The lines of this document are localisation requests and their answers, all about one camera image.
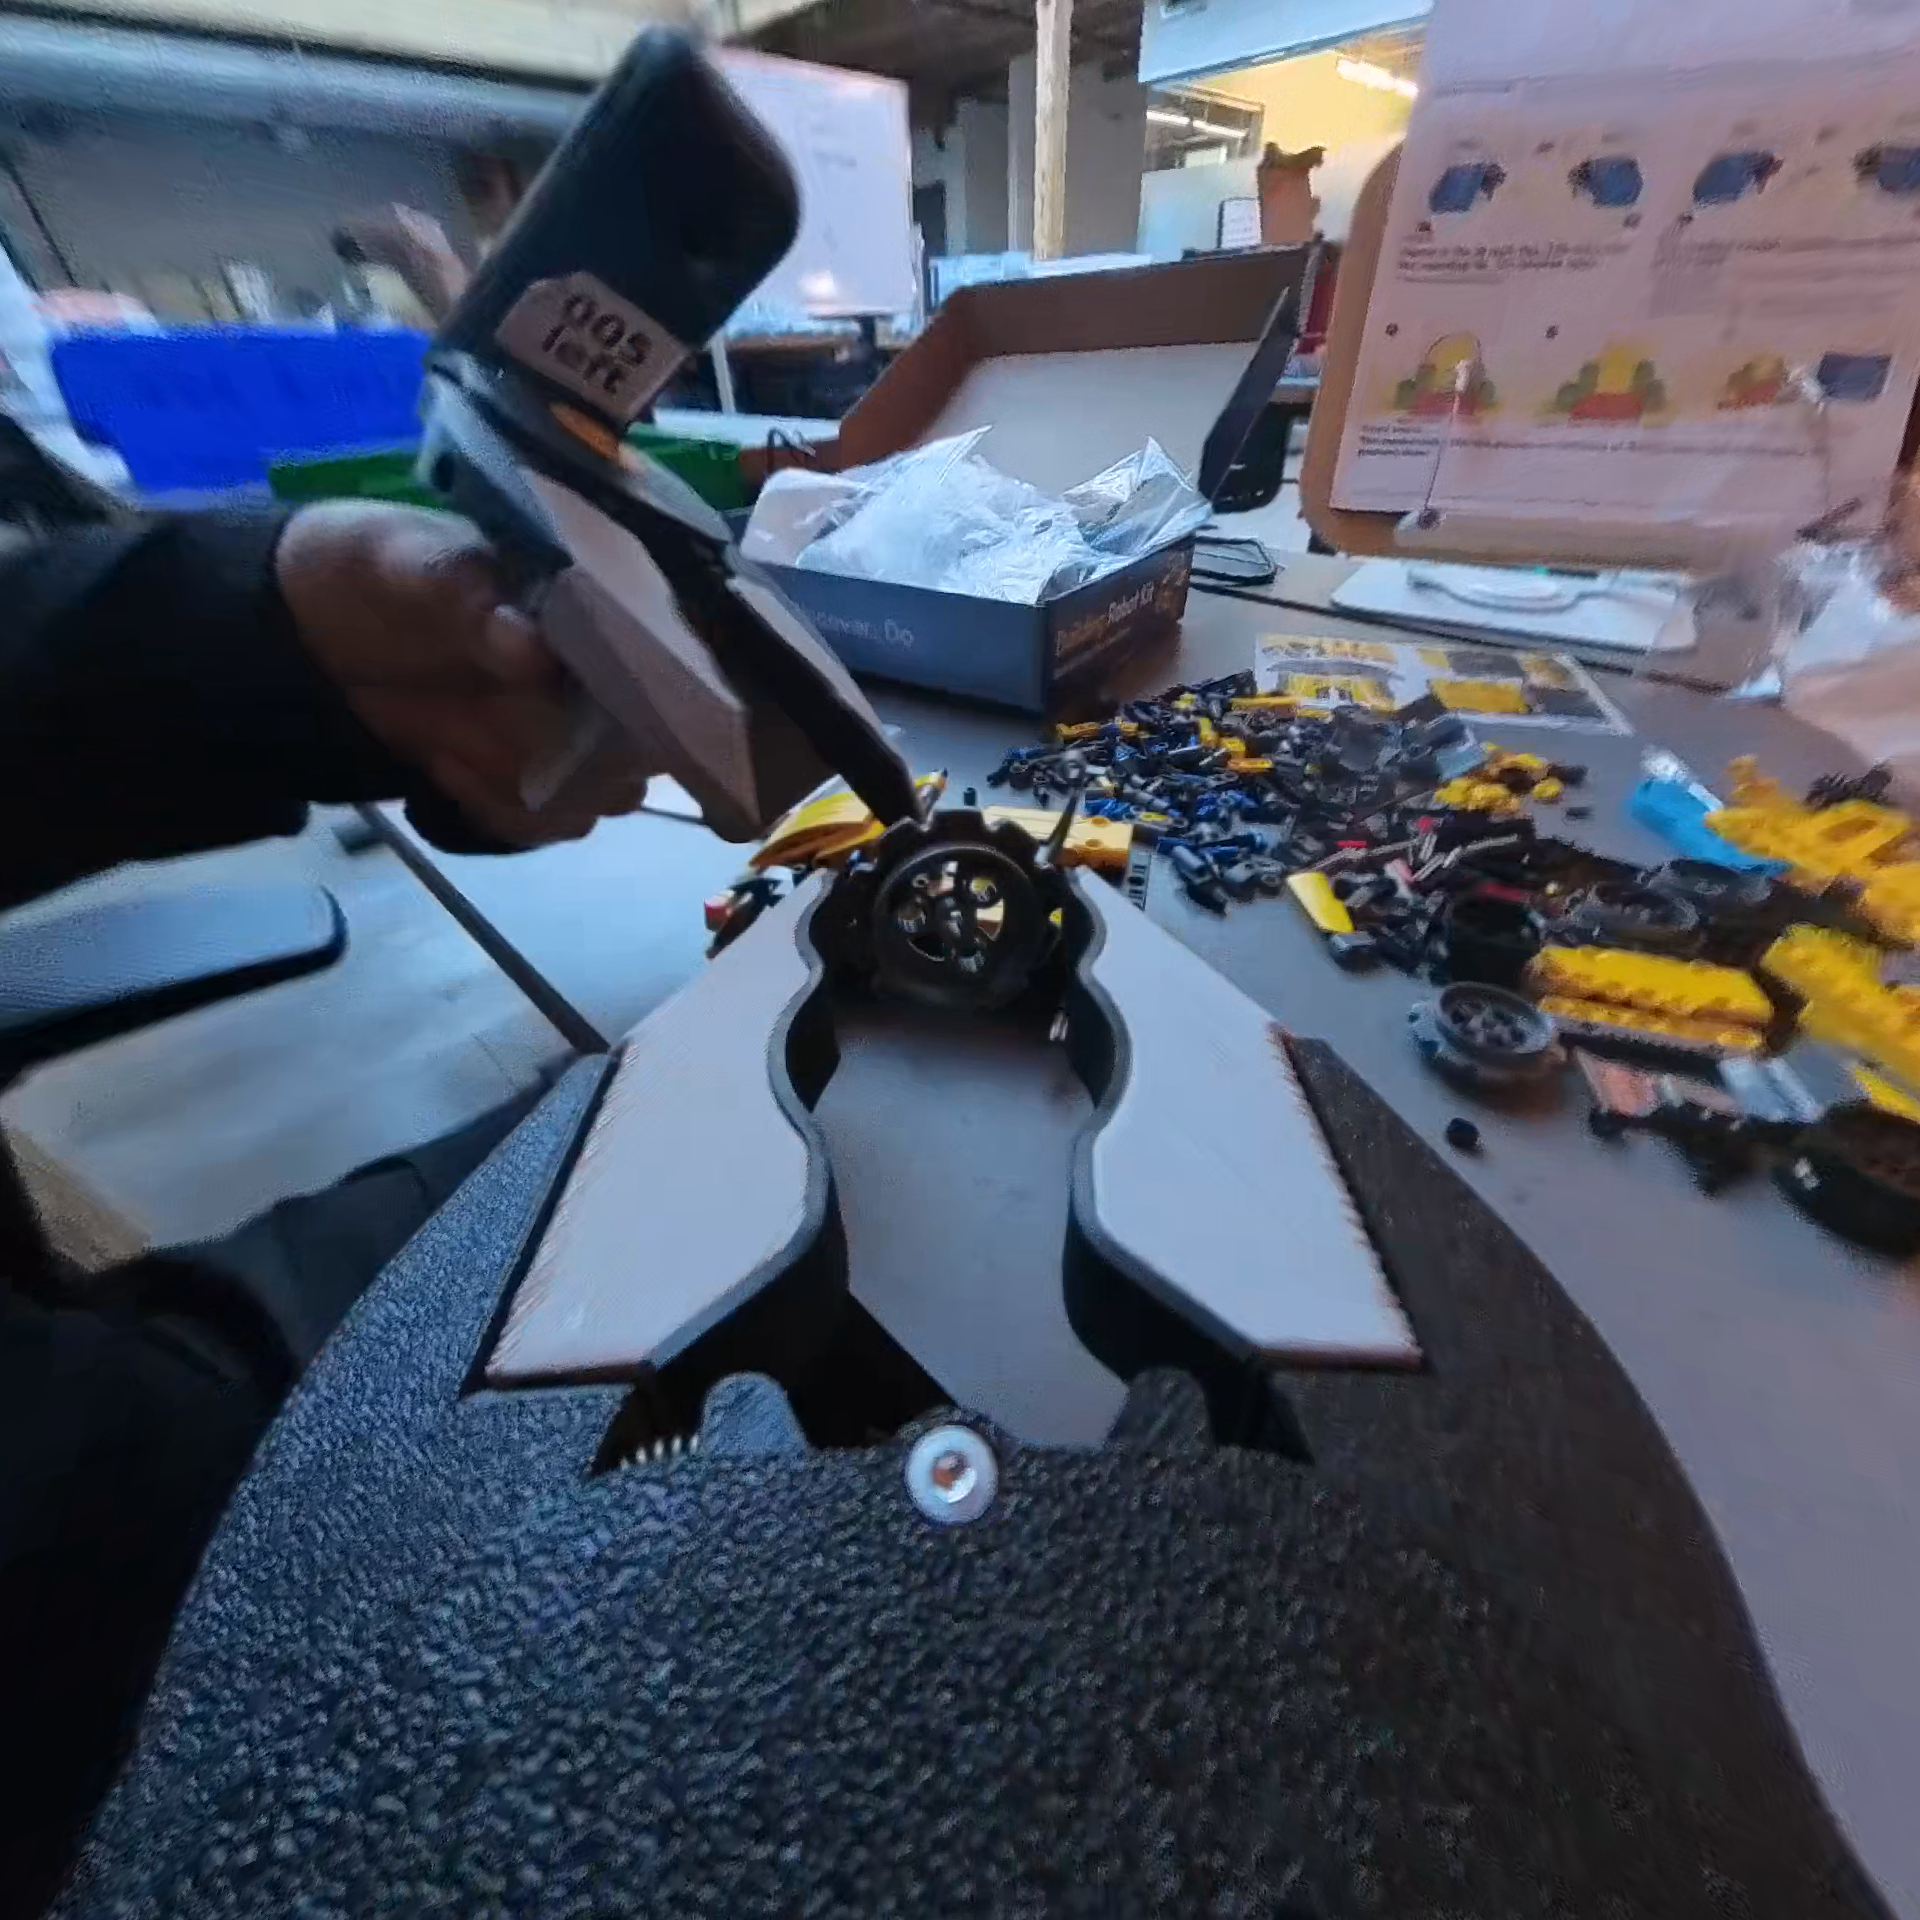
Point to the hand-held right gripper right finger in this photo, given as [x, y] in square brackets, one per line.
[1245, 1185]

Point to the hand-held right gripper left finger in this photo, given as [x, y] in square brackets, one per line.
[661, 1200]

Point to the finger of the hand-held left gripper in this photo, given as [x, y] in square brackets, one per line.
[661, 692]
[810, 704]

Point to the grey toothed wheel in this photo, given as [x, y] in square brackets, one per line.
[1484, 1031]
[954, 916]

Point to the yellow toy vehicle model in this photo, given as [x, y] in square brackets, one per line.
[1051, 838]

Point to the grey desk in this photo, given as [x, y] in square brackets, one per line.
[1577, 1319]

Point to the person's left hand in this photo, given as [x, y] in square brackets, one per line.
[422, 662]

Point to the blue cardboard kit box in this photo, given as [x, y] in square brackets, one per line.
[931, 645]

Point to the whiteboard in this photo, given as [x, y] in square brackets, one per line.
[839, 181]

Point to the clear plastic bag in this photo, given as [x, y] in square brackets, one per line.
[961, 517]

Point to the yellow curved panel piece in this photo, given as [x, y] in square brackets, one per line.
[1321, 901]

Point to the black wheel rim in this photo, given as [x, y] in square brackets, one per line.
[1494, 937]

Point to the green plastic bin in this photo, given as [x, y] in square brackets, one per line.
[346, 473]

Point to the pile of small building pieces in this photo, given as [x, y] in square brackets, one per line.
[1321, 797]

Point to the blue plastic bin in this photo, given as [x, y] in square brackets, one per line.
[225, 406]

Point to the yellow sticker sheet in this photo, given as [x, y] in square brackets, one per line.
[1441, 683]

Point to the person's dark clothing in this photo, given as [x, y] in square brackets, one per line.
[149, 1424]

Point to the black office chair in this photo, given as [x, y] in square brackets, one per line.
[149, 945]

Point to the blue brick separator tool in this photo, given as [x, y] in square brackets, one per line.
[1689, 811]

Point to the white monitor stand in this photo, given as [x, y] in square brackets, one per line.
[1500, 600]

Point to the printed instruction sheet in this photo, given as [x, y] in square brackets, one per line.
[1652, 300]

